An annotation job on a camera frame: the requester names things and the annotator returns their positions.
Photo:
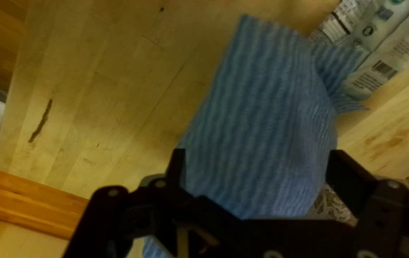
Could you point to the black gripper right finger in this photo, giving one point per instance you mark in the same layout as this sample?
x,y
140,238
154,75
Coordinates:
x,y
354,184

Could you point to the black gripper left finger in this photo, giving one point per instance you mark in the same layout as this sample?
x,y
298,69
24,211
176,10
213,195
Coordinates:
x,y
176,171

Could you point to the blue striped cloth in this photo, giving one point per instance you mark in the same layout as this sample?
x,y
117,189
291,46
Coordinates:
x,y
261,141

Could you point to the green granola bag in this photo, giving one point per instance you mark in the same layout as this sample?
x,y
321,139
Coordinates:
x,y
380,29

